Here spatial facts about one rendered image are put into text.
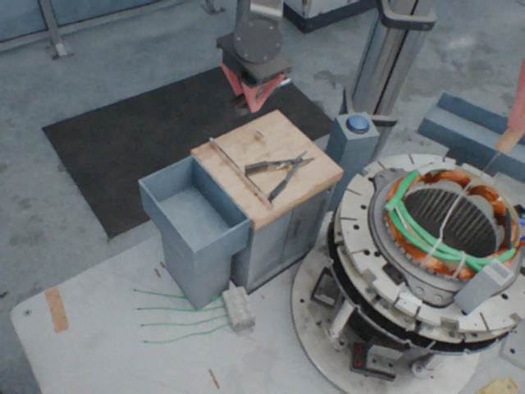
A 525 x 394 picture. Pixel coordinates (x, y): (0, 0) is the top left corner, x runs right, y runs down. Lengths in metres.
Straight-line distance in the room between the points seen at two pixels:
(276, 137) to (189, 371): 0.46
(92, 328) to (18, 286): 1.04
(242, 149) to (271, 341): 0.38
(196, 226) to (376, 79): 0.55
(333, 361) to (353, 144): 0.42
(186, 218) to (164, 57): 2.06
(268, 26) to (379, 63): 0.57
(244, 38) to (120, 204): 1.60
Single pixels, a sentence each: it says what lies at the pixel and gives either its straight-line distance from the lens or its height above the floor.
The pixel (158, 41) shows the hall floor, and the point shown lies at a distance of 2.95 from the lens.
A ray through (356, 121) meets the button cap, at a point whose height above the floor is 1.04.
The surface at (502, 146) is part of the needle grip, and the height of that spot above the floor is 1.29.
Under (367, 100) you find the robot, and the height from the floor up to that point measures 0.96.
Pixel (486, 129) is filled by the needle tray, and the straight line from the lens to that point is 1.09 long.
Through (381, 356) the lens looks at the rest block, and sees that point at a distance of 0.92.
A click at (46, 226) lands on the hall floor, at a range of 2.10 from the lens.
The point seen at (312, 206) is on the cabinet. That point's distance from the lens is 0.87.
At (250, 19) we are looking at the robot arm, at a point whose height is 1.38.
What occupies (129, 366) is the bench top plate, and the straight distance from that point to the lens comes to 0.94.
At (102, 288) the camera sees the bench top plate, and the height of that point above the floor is 0.78.
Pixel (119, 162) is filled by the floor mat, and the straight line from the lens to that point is 2.24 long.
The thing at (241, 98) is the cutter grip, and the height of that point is 1.19.
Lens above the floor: 1.66
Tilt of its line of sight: 53 degrees down
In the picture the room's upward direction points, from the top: 9 degrees clockwise
